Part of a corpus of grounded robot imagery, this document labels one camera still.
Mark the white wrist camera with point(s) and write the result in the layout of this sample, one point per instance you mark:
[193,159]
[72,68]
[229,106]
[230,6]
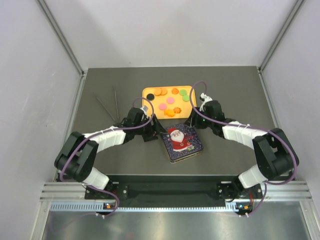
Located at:
[145,112]
[204,99]

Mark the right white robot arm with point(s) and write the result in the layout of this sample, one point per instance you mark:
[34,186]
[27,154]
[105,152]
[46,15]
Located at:
[273,151]

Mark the orange swirl cookie lower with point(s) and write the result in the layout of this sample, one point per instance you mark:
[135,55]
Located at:
[177,110]

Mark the round biscuit top left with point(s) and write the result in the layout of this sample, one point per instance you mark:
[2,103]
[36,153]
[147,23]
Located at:
[157,91]

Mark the green cookie lower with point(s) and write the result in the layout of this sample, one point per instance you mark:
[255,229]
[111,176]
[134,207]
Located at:
[186,98]

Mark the metal tongs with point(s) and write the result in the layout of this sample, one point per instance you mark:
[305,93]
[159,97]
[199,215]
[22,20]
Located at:
[117,118]

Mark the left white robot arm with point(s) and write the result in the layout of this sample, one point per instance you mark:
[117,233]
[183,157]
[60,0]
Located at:
[77,156]

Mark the gold cookie tin box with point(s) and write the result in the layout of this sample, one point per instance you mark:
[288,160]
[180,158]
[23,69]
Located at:
[180,156]

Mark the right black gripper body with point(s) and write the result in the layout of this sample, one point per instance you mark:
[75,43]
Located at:
[203,123]

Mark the pink cookie upper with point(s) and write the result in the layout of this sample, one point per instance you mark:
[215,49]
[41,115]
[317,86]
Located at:
[170,100]

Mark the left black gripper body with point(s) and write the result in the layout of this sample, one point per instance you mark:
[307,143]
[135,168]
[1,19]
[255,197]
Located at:
[146,131]

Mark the green cookie upper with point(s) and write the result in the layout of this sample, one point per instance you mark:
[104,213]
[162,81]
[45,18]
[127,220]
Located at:
[183,92]

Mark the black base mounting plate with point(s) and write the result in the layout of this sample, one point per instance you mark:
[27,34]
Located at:
[180,189]

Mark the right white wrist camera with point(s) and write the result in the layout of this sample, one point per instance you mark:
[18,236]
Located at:
[204,99]

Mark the pink cookie lower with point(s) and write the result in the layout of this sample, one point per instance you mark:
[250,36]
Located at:
[162,106]

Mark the green cookie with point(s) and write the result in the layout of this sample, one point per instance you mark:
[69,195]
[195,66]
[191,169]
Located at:
[186,98]
[183,92]

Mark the orange plastic tray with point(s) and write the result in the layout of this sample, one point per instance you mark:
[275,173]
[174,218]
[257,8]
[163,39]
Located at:
[153,106]

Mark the black sandwich cookie top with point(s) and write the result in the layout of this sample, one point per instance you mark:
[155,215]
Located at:
[150,97]

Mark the pink cookie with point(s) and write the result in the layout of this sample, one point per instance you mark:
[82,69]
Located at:
[162,106]
[170,100]

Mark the orange swirl cookie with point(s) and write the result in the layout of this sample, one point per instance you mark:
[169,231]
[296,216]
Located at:
[175,91]
[177,110]

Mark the gold tin lid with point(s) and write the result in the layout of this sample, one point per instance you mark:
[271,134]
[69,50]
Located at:
[181,142]

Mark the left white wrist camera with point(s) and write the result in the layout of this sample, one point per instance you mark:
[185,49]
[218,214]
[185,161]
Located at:
[145,112]

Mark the orange swirl cookie upper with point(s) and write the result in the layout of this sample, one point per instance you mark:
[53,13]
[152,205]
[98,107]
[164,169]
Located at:
[175,91]

